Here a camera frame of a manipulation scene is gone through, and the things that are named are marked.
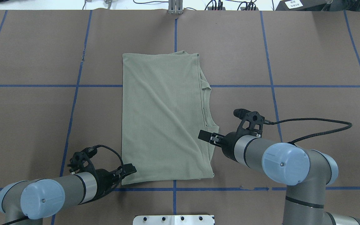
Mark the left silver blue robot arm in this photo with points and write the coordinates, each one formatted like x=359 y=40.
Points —
x=29 y=202

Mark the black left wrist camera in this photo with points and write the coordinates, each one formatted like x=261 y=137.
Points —
x=81 y=161

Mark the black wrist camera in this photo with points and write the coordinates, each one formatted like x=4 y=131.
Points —
x=81 y=161
x=251 y=123

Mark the aluminium frame post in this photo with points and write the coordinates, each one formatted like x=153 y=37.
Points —
x=175 y=7

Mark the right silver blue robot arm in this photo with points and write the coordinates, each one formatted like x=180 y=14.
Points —
x=305 y=173

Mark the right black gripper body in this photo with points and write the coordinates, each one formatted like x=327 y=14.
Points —
x=229 y=144

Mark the olive green long-sleeve shirt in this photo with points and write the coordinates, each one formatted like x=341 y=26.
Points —
x=165 y=104

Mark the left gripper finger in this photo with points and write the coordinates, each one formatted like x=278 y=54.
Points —
x=125 y=170

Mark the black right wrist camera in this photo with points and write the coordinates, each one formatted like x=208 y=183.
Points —
x=251 y=123

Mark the white camera mast pedestal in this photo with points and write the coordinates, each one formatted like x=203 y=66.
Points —
x=174 y=220

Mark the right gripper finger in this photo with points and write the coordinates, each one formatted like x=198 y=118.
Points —
x=211 y=138

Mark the black box with label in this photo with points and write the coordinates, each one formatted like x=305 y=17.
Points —
x=302 y=5

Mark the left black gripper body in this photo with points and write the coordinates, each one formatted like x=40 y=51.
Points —
x=103 y=182

